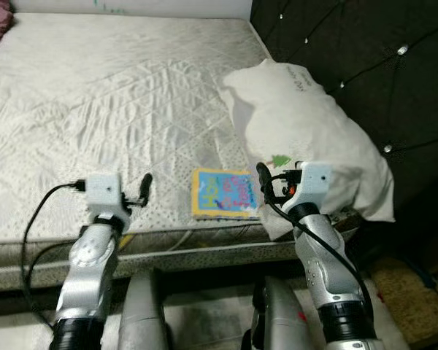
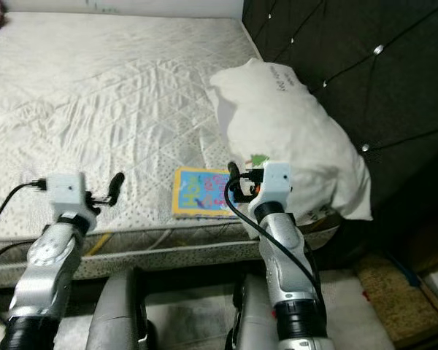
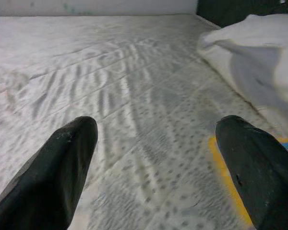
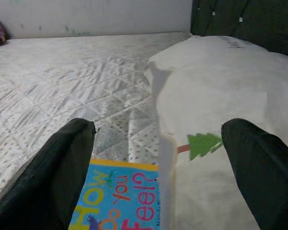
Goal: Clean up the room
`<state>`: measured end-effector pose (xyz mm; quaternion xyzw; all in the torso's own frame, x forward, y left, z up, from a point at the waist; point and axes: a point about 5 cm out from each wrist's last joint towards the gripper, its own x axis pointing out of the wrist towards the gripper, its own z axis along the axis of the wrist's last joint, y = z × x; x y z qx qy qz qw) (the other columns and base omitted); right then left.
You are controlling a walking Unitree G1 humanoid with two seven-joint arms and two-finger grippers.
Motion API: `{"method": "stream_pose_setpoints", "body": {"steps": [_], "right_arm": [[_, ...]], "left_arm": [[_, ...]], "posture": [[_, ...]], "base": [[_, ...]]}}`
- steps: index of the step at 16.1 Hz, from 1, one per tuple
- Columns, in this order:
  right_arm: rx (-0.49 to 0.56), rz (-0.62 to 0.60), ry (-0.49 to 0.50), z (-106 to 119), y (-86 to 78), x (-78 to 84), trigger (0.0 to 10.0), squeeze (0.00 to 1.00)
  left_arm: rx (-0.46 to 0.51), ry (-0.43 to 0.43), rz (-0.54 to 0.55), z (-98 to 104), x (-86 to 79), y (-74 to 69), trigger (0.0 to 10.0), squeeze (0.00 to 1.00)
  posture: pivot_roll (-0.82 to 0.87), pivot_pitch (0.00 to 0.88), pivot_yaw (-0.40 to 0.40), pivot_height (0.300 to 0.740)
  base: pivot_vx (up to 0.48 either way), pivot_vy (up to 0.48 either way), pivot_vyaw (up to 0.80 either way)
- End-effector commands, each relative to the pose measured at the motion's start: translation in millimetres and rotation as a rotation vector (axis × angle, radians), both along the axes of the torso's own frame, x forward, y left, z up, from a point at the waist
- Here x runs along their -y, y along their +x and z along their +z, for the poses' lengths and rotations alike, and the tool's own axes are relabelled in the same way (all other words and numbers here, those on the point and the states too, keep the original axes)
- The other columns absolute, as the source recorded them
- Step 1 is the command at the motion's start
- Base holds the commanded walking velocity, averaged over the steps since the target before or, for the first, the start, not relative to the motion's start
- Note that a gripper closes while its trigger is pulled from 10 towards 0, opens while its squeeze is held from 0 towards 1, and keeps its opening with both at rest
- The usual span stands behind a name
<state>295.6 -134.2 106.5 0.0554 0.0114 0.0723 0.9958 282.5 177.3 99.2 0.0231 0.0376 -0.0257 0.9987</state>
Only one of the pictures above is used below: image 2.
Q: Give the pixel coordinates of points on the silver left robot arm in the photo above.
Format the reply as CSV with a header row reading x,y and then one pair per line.
x,y
47,277

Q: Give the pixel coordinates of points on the white pillow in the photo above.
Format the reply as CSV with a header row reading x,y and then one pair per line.
x,y
285,117

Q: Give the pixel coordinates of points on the black tufted headboard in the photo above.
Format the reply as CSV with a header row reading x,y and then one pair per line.
x,y
379,95

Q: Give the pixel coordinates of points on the grey robot right leg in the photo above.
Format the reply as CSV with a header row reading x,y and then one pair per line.
x,y
248,321

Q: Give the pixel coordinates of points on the grey robot left leg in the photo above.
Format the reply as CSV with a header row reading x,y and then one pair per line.
x,y
117,317

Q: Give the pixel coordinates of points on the colourful children's board book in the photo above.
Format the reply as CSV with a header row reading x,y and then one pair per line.
x,y
201,193

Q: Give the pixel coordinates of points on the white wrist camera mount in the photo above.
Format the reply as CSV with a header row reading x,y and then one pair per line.
x,y
69,193
276,182

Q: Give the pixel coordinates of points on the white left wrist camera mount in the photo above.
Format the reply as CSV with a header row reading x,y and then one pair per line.
x,y
69,193

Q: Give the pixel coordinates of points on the brown rug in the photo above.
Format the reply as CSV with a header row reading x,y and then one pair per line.
x,y
390,295

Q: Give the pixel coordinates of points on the grey robot leg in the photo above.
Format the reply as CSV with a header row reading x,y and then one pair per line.
x,y
117,317
248,321

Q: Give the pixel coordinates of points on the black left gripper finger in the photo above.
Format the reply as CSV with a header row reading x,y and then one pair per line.
x,y
117,189

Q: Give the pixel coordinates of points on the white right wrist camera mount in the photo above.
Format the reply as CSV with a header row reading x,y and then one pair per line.
x,y
276,182

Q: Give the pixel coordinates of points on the white quilted mattress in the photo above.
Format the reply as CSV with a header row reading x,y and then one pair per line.
x,y
102,109

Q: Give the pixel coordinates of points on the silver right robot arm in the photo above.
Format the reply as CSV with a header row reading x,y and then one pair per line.
x,y
292,277

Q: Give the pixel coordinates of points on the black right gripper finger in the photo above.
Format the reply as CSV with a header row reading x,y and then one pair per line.
x,y
234,179

